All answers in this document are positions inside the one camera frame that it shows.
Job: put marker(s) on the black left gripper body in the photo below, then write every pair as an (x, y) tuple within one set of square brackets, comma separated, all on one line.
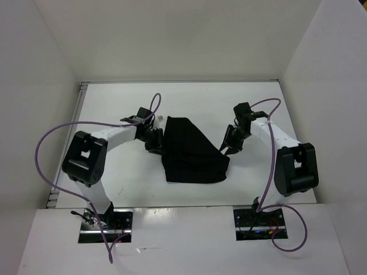
[(152, 140)]

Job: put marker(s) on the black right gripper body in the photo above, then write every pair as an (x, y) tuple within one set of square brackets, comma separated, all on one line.
[(234, 137)]

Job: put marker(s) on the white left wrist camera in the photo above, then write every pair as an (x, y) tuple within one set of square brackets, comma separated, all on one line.
[(158, 119)]

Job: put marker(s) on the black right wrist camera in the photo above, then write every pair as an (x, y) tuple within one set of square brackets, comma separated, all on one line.
[(242, 109)]

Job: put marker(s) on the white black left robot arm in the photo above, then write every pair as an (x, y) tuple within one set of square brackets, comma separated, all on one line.
[(85, 160)]

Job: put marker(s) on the black skirt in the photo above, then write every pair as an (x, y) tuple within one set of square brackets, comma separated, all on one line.
[(188, 156)]

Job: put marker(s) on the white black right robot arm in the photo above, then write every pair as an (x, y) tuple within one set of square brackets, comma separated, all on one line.
[(293, 167)]

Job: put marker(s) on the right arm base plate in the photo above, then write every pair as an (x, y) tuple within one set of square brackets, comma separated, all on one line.
[(251, 226)]

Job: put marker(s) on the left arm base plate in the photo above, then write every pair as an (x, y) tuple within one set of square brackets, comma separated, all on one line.
[(120, 230)]

